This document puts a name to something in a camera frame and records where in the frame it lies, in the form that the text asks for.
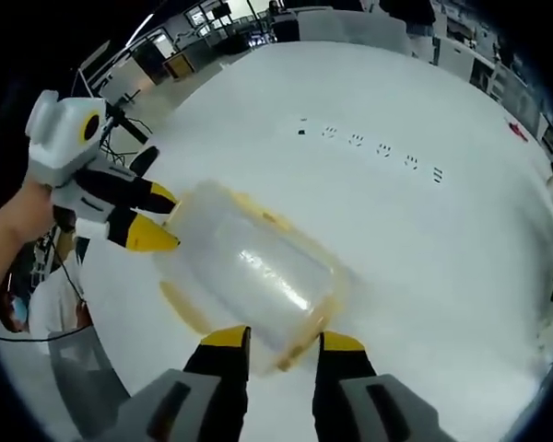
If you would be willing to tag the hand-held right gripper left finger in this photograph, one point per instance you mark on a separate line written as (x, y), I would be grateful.
(212, 396)

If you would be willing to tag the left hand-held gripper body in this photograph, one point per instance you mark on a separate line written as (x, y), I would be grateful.
(60, 138)

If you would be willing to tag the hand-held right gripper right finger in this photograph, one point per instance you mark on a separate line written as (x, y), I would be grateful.
(341, 396)

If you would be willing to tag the clear plastic food container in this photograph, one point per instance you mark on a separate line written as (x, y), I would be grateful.
(258, 271)

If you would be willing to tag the black tripod stand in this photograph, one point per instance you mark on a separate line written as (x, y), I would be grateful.
(129, 122)

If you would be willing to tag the grey mesh chair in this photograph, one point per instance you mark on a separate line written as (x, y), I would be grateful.
(83, 359)

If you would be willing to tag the wooden cabinet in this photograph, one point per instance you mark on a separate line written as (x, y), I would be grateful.
(180, 64)

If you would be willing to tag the small red object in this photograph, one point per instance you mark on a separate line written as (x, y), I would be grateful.
(517, 130)

